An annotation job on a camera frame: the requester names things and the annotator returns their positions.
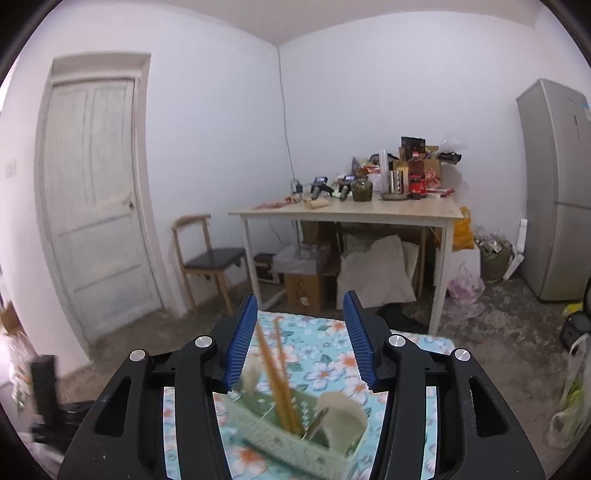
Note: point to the white wooden table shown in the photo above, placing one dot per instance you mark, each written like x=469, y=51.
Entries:
x=351, y=210

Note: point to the bundle of wooden chopsticks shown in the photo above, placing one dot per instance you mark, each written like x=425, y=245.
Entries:
x=281, y=397

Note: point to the power strip with charger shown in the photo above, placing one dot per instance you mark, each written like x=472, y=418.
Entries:
x=297, y=188

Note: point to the black handheld device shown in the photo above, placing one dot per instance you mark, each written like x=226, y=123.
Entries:
x=346, y=187
x=321, y=185

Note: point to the white panel door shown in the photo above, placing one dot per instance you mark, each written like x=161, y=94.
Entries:
x=92, y=207

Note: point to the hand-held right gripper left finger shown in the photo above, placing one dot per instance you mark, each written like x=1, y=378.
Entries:
x=242, y=346

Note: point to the glass jar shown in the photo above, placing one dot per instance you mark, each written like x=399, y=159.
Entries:
x=362, y=190

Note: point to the silver refrigerator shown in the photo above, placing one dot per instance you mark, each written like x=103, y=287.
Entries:
x=558, y=194

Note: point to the beige soup spoon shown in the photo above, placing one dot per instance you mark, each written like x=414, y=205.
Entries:
x=344, y=415
x=251, y=376

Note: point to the floral blue blanket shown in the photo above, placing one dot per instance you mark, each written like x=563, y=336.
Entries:
x=323, y=369

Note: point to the clutter of packets and boxes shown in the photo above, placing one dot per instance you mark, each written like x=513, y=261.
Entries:
x=434, y=170

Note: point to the white leaning board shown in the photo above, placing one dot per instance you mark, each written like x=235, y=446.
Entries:
x=519, y=249

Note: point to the grey sack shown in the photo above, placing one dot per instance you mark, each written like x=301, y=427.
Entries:
x=378, y=272

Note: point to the plastic bag of greens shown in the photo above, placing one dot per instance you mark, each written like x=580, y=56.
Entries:
x=572, y=401

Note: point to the green perforated utensil holder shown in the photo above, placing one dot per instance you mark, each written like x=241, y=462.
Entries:
x=277, y=438

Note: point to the metal spoon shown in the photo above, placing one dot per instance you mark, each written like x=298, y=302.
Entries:
x=316, y=424

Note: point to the pale pink plastic bag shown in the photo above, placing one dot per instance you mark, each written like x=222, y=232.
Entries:
x=466, y=288

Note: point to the clear plastic bag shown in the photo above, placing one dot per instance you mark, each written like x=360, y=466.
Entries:
x=300, y=261

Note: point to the red drink bottle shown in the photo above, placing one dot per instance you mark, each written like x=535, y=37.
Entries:
x=417, y=180

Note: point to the cardboard box with label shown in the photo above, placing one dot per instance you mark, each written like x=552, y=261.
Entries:
x=304, y=293

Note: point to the green sack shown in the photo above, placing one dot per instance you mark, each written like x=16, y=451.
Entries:
x=494, y=261

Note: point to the yellow plastic bag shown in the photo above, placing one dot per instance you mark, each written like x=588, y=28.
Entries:
x=463, y=230

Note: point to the wooden chair with dark seat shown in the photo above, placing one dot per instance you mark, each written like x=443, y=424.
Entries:
x=212, y=258

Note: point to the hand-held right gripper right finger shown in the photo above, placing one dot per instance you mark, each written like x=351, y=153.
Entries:
x=360, y=341

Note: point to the striped metal canister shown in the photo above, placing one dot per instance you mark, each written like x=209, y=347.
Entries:
x=395, y=181

